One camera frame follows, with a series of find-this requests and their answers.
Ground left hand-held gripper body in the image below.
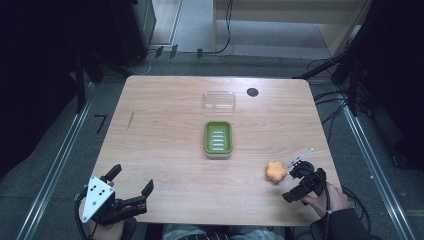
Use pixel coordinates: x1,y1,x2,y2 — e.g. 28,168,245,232
81,175,148,226

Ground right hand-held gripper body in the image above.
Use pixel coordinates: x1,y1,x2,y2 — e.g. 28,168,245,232
287,147,328,205

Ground orange flower-shaped soap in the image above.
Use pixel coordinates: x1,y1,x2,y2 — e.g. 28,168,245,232
265,161,288,184

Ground person's right hand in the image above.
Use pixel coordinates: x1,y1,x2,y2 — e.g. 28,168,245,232
301,182,350,219

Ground person's left hand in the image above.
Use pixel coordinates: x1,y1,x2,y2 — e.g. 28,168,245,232
78,180,126,240

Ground person's legs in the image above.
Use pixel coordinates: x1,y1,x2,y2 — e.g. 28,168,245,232
162,223,285,240

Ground green soap dish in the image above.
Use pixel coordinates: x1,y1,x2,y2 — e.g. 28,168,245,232
203,120,234,159

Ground black metal stand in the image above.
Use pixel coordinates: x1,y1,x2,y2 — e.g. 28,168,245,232
293,0,394,118
71,49,134,114

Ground clear plastic lid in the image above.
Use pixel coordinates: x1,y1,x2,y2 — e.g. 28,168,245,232
202,90,237,113

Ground black cabinet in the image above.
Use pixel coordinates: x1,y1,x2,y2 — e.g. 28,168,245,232
108,0,157,67

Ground light wooden furniture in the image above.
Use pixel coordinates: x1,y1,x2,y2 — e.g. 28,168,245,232
213,0,372,58

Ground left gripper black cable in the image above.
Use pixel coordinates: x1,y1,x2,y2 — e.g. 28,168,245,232
74,189,90,240

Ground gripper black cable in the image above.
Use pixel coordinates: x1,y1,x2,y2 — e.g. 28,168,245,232
74,189,90,240
318,169,335,240

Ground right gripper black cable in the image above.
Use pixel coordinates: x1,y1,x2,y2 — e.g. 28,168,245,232
318,169,335,240

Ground metal floor rail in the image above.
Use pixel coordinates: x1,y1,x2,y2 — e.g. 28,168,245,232
338,93,418,240
16,83,96,240

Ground bundle of black floor cables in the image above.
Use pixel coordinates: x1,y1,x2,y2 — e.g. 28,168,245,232
306,58,374,143

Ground white floor cable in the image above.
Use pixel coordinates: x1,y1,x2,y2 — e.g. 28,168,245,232
128,49,158,77

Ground hanging black cable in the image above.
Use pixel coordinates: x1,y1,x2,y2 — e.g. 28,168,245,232
213,0,235,56

